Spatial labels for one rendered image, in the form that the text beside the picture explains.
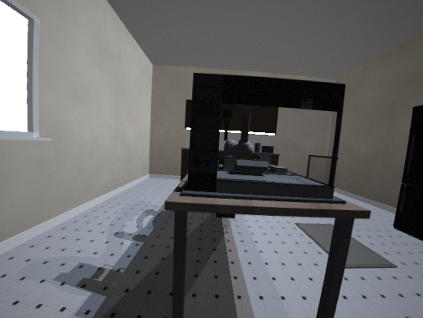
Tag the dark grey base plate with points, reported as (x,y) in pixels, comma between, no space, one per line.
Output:
(335,200)

